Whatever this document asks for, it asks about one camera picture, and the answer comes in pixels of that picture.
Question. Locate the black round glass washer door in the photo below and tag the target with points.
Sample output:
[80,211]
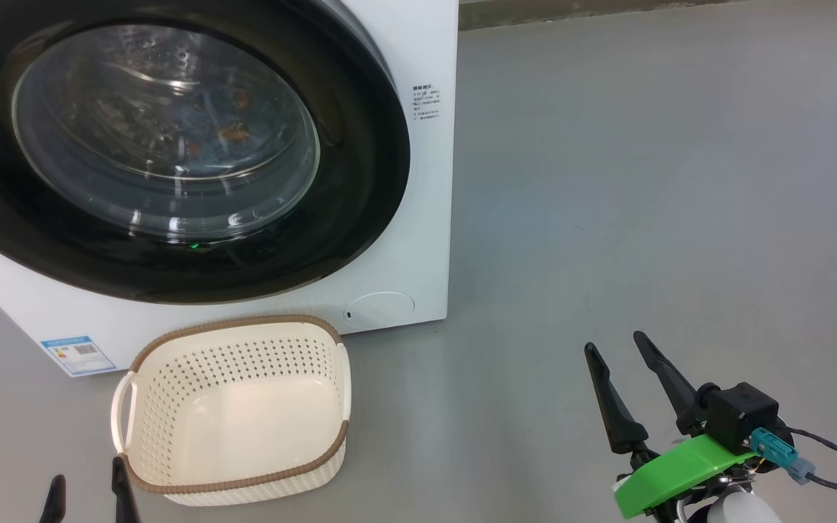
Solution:
[360,181]

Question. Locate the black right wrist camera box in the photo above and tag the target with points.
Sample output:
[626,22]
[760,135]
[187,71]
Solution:
[742,414]

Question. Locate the cream perforated plastic laundry basket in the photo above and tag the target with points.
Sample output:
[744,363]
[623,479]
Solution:
[244,407]

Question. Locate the round white filter cover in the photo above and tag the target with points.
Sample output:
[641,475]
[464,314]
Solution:
[380,310]

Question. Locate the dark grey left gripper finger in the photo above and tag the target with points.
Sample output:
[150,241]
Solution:
[124,497]
[53,505]

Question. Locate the blue cartoon print garment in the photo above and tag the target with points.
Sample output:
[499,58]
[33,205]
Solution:
[233,133]

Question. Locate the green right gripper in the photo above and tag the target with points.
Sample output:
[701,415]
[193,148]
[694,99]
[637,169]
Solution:
[673,472]

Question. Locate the white front-load washing machine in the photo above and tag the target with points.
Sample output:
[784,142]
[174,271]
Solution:
[426,218]

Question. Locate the blue energy label sticker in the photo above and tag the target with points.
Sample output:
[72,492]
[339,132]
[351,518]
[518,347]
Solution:
[78,354]

